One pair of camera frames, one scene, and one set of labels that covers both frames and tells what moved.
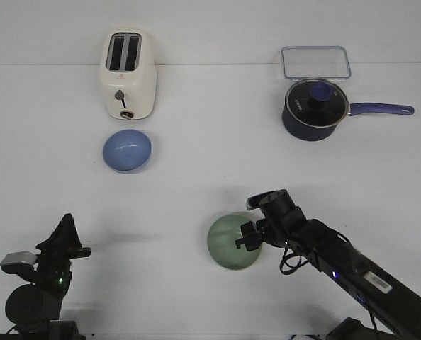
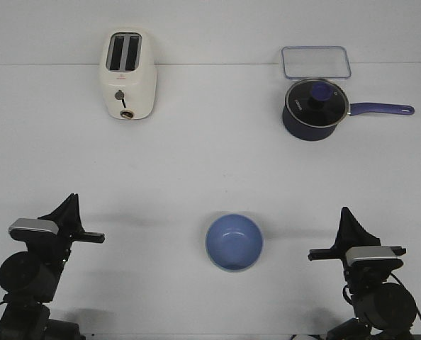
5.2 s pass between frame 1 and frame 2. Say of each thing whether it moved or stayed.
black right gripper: moved
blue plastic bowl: moved
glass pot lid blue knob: stayed
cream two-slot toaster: stayed
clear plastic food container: stayed
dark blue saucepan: stayed
